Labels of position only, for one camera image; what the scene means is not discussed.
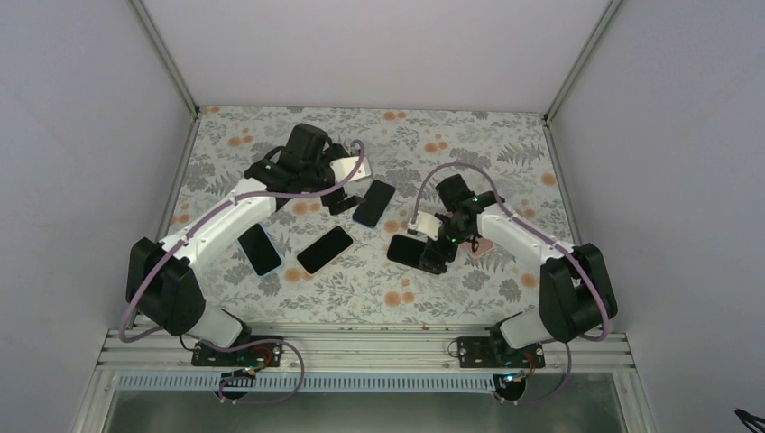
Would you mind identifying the black smartphone from pink case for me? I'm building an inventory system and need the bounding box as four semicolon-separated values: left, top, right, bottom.
352;180;396;228

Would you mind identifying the pink phone case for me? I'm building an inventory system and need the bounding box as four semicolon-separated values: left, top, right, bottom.
463;237;494;259

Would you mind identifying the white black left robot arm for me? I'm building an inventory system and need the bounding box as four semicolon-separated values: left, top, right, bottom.
118;124;371;365

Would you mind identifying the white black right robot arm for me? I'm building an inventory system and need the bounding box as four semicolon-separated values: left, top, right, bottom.
408;175;618;367

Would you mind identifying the black phone light blue case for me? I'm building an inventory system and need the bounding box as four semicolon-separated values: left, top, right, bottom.
237;224;283;278

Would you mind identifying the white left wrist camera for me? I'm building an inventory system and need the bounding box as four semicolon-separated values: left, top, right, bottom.
329;156;372;184

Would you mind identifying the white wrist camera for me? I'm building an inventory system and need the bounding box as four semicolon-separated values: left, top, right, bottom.
329;156;372;184
407;212;442;240

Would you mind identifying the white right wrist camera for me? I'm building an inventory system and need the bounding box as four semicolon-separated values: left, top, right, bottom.
407;212;442;240

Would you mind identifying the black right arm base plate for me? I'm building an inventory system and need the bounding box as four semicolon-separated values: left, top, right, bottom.
454;336;546;369

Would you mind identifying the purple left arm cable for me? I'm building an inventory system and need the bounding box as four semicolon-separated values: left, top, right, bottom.
117;139;367;408

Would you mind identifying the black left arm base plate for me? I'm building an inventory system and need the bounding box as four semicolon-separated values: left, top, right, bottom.
190;336;283;369

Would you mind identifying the white slotted cable duct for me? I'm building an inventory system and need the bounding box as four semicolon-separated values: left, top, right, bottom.
115;372;509;393

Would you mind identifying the aluminium rail frame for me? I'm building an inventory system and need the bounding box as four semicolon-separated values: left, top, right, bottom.
71;0;659;433

